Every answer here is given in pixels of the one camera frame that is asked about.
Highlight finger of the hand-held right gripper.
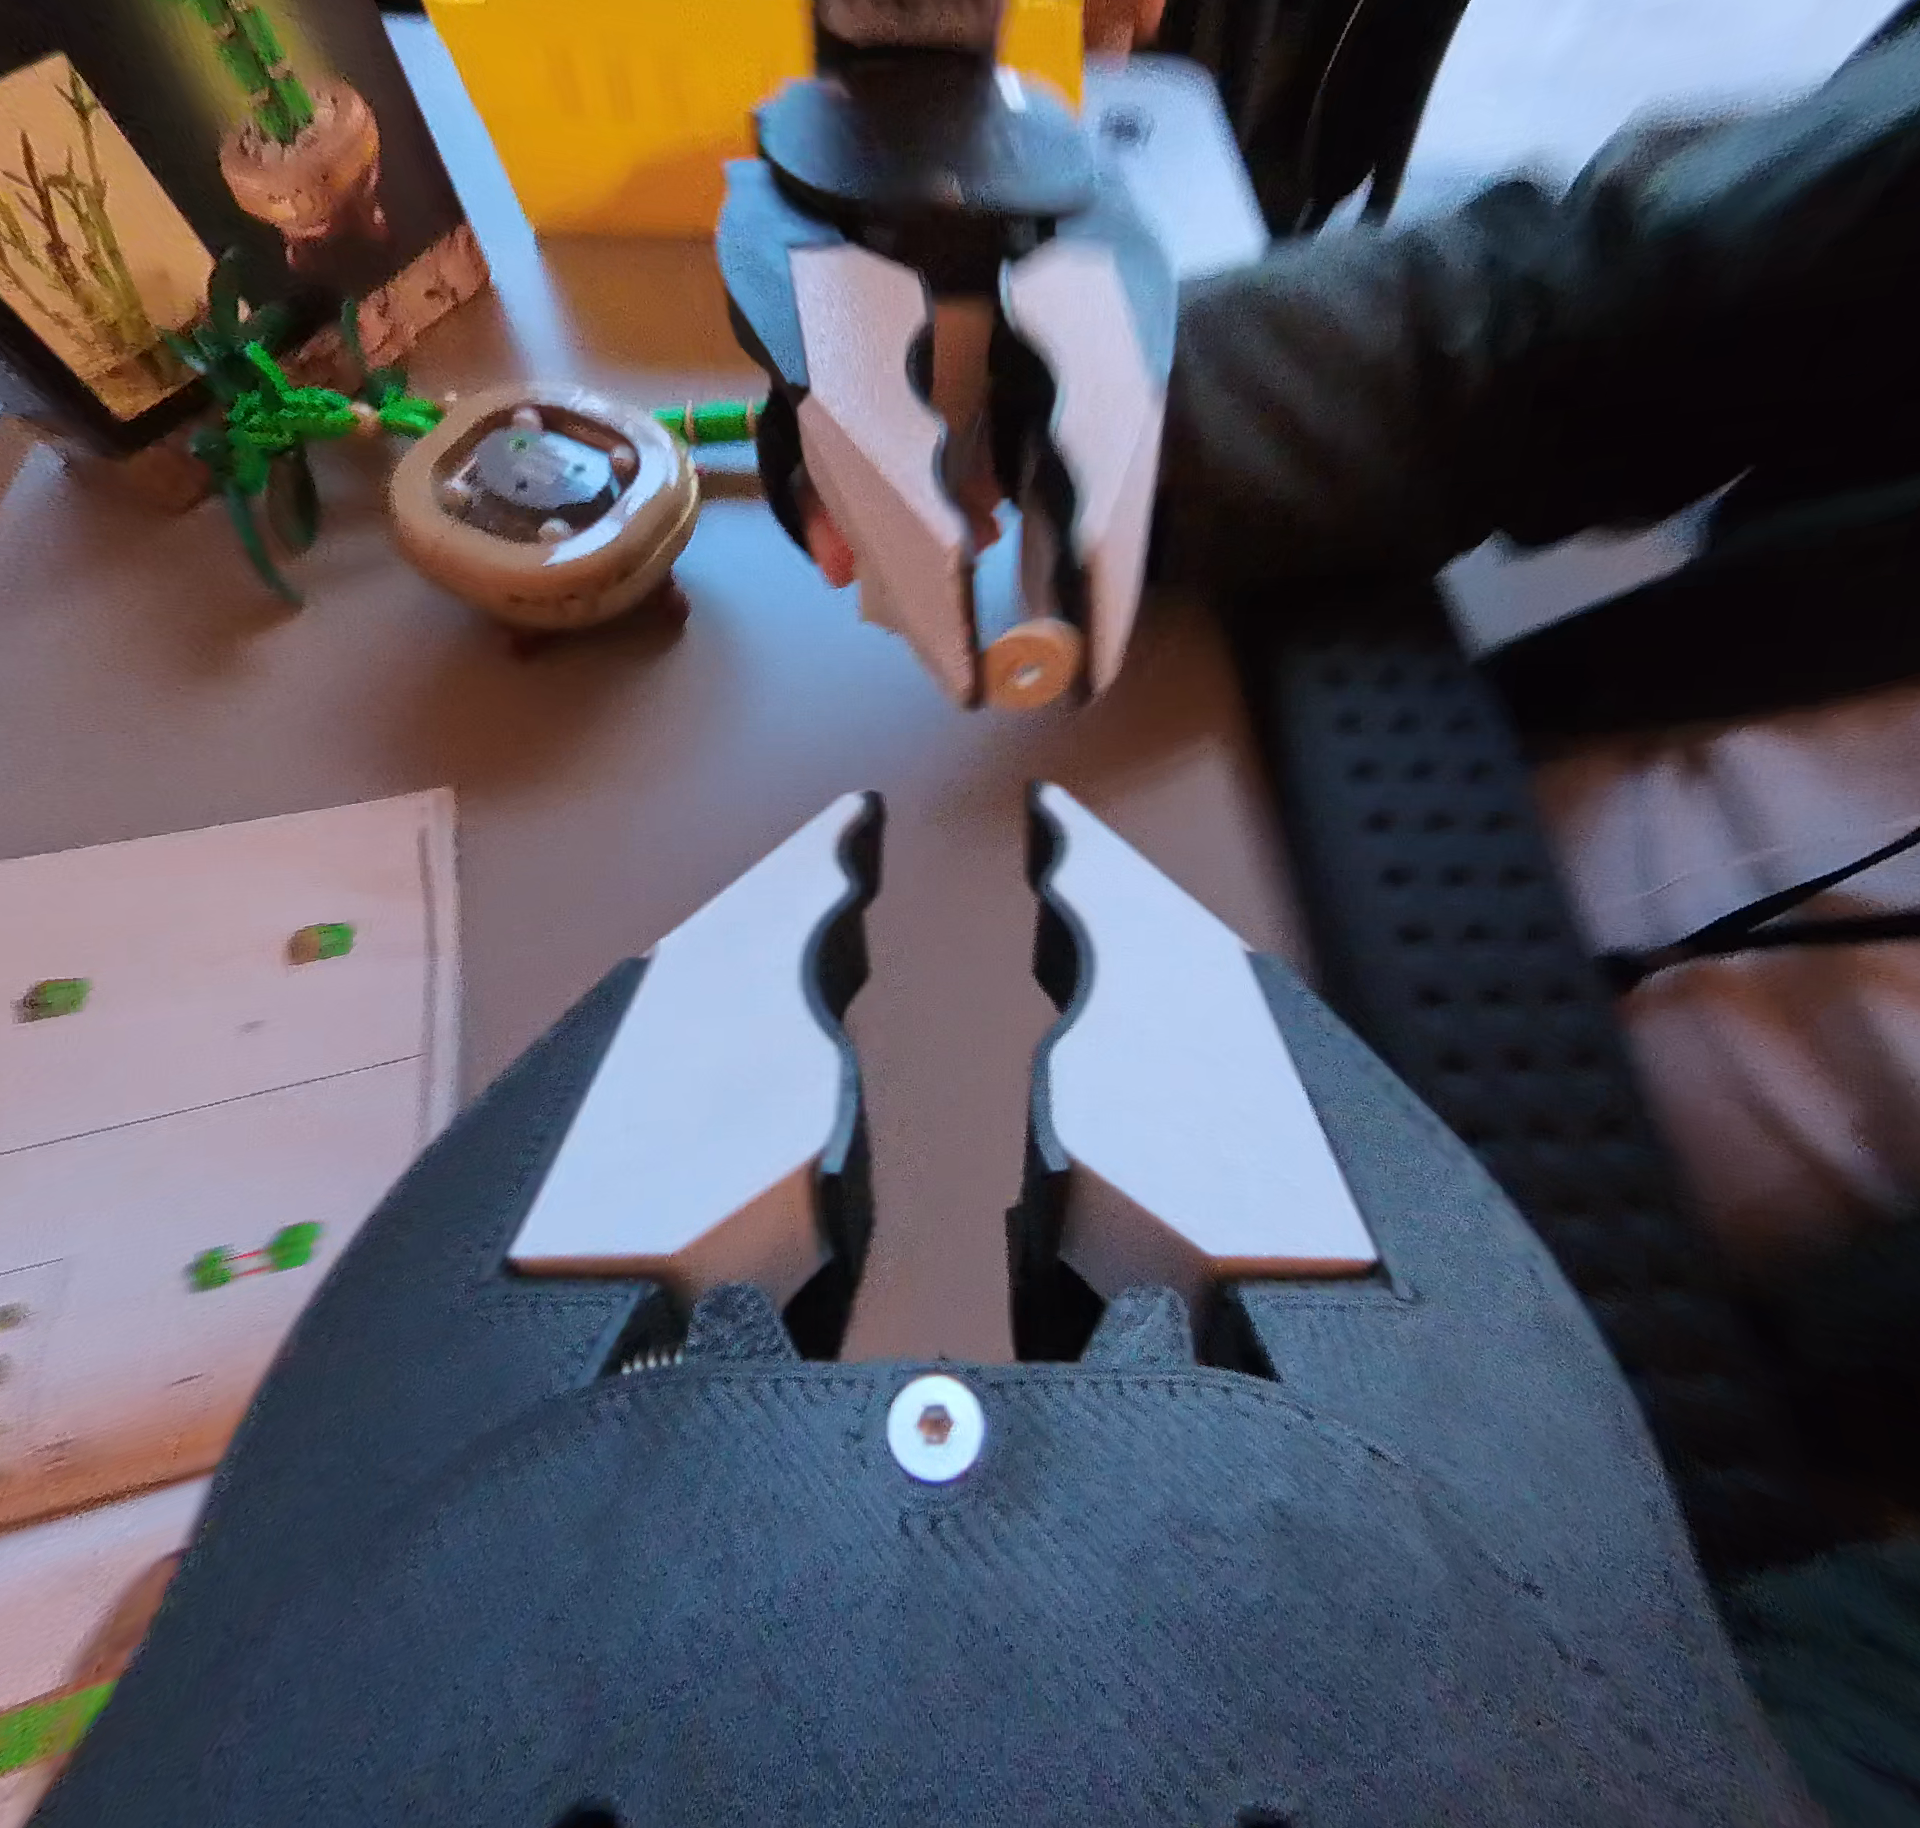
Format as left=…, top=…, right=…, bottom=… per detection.
left=786, top=245, right=987, bottom=711
left=1003, top=245, right=1172, bottom=705

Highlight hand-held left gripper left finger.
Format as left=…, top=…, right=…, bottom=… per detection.
left=508, top=791, right=886, bottom=1356

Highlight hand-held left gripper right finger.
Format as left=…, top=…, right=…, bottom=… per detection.
left=1011, top=781, right=1381, bottom=1361

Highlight tan brick flower pot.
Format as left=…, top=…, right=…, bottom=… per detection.
left=387, top=386, right=706, bottom=645

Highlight grey desk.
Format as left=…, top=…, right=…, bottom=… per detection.
left=0, top=0, right=1308, bottom=1828

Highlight open instruction booklet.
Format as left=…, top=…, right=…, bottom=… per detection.
left=0, top=791, right=465, bottom=1530

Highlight yellow plastic bin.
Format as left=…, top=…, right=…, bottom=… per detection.
left=396, top=0, right=1084, bottom=239

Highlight person's right forearm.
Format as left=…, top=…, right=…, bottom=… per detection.
left=1161, top=0, right=1920, bottom=615

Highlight person's body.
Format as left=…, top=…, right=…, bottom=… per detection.
left=1161, top=0, right=1920, bottom=1410

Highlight green toy bamboo leaves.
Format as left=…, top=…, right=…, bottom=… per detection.
left=166, top=253, right=444, bottom=606

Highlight tan round ring piece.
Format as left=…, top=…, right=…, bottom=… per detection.
left=982, top=616, right=1084, bottom=710

